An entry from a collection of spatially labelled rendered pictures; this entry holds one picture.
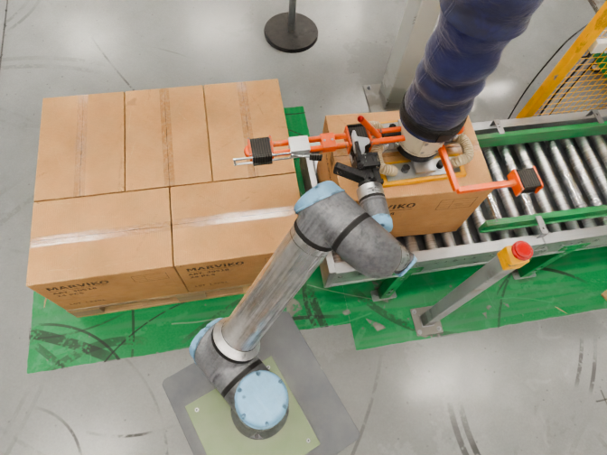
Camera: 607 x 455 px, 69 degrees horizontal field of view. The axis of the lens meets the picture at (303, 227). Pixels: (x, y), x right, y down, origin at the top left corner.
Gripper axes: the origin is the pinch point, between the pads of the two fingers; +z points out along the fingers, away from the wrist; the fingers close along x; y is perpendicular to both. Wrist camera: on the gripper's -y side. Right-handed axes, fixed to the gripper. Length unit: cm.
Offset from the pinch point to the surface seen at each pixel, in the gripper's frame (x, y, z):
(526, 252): -4, 50, -50
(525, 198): -54, 94, -8
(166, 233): -52, -77, -3
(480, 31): 54, 23, -9
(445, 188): -13.0, 35.3, -17.7
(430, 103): 23.5, 20.7, -5.9
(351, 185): -12.5, -0.2, -11.9
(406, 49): -56, 62, 95
